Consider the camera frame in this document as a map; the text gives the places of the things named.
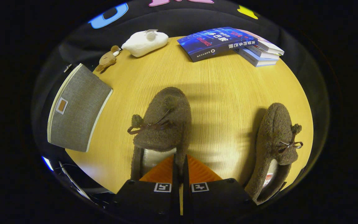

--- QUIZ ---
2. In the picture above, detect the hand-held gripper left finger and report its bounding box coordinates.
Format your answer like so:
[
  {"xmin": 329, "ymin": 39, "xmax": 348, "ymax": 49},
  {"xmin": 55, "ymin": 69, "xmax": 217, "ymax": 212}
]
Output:
[{"xmin": 114, "ymin": 154, "xmax": 181, "ymax": 219}]

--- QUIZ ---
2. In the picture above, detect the brown plush toy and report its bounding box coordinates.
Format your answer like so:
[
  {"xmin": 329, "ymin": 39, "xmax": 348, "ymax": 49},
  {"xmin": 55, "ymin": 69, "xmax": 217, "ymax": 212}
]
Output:
[{"xmin": 94, "ymin": 45, "xmax": 122, "ymax": 73}]

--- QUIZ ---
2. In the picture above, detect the grey fabric storage box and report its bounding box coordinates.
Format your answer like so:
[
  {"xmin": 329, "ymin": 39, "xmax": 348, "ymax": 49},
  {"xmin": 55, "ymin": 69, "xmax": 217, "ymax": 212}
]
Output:
[{"xmin": 47, "ymin": 63, "xmax": 114, "ymax": 153}]

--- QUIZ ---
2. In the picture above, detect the dark blue book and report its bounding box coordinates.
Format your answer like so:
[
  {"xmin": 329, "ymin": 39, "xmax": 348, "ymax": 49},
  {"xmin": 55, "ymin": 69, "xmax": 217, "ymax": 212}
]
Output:
[{"xmin": 177, "ymin": 27, "xmax": 259, "ymax": 63}]

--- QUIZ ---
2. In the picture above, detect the pink cover book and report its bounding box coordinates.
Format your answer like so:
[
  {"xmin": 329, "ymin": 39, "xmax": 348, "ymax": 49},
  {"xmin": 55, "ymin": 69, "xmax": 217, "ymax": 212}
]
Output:
[{"xmin": 234, "ymin": 28, "xmax": 285, "ymax": 56}]

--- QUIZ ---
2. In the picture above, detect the white book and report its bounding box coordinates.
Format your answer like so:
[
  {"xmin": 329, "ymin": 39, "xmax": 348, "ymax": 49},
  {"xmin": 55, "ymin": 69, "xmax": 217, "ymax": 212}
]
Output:
[{"xmin": 247, "ymin": 44, "xmax": 281, "ymax": 60}]

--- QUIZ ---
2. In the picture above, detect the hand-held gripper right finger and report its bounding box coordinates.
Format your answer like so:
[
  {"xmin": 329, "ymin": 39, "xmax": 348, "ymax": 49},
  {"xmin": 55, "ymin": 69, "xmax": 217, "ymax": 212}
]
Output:
[{"xmin": 182, "ymin": 154, "xmax": 256, "ymax": 220}]

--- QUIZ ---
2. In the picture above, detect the white plush toy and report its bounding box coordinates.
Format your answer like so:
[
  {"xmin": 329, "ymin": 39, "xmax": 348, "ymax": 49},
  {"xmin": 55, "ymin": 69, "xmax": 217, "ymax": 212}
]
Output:
[{"xmin": 121, "ymin": 29, "xmax": 169, "ymax": 58}]

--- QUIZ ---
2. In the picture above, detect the light blue book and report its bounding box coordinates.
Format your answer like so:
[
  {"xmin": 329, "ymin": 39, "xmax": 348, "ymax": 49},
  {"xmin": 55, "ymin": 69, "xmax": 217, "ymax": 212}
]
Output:
[{"xmin": 234, "ymin": 47, "xmax": 279, "ymax": 68}]

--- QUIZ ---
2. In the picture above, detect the brown fuzzy shoe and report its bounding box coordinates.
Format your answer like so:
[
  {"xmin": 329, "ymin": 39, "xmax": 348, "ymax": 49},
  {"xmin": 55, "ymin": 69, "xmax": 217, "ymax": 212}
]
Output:
[
  {"xmin": 127, "ymin": 86, "xmax": 193, "ymax": 181},
  {"xmin": 244, "ymin": 103, "xmax": 304, "ymax": 205}
]

